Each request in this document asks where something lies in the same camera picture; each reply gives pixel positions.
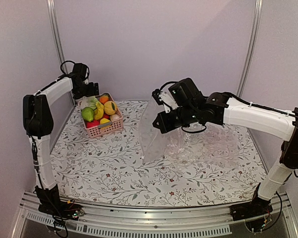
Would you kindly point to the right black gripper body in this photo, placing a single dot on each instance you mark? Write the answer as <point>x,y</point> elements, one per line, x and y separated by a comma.
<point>186,116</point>

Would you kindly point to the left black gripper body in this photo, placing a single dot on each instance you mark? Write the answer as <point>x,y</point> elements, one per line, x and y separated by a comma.
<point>90,92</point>

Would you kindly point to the green plush pepper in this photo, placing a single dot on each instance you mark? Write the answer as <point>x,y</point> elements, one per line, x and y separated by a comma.
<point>87,114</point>

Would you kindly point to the pink dotted zip bag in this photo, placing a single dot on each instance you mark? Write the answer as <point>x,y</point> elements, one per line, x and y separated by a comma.
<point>152,142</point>

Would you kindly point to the yellow plush banana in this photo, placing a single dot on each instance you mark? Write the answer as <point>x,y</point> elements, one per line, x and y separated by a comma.
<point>99,111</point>

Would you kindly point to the yellow plush peach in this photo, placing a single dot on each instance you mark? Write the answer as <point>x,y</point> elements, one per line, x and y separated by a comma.
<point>110,108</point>

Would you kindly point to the white plush cauliflower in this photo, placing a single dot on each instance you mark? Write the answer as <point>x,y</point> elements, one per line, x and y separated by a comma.
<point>88,102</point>

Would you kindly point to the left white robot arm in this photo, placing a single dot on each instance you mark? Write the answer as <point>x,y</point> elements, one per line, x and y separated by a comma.
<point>38,123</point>

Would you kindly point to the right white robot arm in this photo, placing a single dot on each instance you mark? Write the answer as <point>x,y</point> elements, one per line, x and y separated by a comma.
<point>185,104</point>

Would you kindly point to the crinkled clear zip bag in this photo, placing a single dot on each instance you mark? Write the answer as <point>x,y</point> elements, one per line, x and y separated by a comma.
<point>212,145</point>

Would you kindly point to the orange plush carrot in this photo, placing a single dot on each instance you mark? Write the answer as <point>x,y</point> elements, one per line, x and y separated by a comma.
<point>104,98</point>

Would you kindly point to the yellow plush lemon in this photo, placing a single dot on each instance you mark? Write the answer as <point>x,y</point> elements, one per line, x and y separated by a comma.
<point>104,121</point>

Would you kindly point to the red plush tomato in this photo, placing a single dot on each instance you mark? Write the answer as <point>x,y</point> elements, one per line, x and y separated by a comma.
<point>90,124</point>

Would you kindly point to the beige plush garlic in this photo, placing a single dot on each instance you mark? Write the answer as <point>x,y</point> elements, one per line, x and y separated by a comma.
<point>114,117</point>

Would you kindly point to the pink plastic basket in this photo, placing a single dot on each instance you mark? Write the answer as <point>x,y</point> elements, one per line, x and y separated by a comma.
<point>103,129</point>

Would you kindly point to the floral tablecloth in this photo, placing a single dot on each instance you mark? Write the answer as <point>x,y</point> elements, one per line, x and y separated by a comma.
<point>110,168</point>

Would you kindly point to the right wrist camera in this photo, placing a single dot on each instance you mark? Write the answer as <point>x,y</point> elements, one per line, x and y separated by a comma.
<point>164,99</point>

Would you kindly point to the left aluminium frame post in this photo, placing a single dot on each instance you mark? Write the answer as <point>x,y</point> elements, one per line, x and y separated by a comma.
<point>55,30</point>

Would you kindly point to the aluminium frame post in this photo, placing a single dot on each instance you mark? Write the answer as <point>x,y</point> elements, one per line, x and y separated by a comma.
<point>55,30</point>
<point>251,46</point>

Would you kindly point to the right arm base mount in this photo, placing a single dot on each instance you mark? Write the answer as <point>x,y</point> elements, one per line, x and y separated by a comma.
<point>256,209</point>

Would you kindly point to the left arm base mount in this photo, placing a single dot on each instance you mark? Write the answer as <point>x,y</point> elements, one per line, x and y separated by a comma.
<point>66,210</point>

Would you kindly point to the right aluminium frame post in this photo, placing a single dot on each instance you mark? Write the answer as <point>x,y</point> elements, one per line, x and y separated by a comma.
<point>251,46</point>

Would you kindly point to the front aluminium rail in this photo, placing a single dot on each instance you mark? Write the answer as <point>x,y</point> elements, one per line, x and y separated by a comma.
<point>101,220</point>

